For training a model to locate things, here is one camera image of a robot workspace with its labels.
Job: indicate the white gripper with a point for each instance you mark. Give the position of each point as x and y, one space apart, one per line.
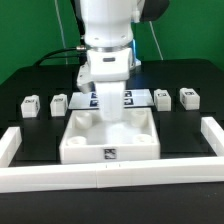
109 72

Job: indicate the white U-shaped fence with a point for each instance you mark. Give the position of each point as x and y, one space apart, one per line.
118 174

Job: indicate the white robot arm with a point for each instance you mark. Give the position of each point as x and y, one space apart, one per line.
108 37

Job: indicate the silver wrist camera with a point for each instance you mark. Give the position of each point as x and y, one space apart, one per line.
84 80

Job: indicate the white square tabletop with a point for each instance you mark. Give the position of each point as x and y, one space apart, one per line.
89 139

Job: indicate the white marker sheet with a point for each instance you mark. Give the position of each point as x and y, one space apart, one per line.
133 98

